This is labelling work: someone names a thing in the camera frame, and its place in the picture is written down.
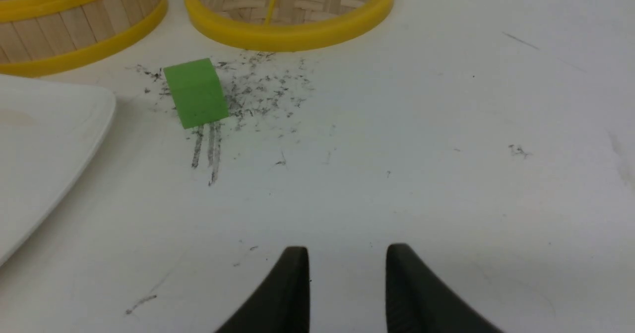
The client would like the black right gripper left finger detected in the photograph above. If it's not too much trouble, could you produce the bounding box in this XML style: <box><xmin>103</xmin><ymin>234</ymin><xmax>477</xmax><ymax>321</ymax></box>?
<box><xmin>216</xmin><ymin>246</ymin><xmax>311</xmax><ymax>333</ymax></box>

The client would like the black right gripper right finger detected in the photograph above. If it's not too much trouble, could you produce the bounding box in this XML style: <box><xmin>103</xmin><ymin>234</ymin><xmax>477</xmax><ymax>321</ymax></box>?
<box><xmin>385</xmin><ymin>243</ymin><xmax>501</xmax><ymax>333</ymax></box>

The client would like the white square plate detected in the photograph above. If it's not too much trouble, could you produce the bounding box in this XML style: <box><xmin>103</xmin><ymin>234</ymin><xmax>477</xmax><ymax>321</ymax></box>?
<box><xmin>0</xmin><ymin>74</ymin><xmax>117</xmax><ymax>264</ymax></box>

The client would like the green cube block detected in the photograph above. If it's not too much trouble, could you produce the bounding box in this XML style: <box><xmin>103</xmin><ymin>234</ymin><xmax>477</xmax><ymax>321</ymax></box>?
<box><xmin>163</xmin><ymin>59</ymin><xmax>230</xmax><ymax>129</ymax></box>

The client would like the woven bamboo steamer lid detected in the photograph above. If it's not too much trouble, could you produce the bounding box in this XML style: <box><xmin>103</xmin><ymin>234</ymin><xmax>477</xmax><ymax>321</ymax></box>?
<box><xmin>184</xmin><ymin>0</ymin><xmax>394</xmax><ymax>52</ymax></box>

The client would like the bamboo steamer basket yellow rim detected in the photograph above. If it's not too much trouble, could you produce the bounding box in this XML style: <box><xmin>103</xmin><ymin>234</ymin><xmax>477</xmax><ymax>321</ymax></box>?
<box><xmin>0</xmin><ymin>0</ymin><xmax>168</xmax><ymax>77</ymax></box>

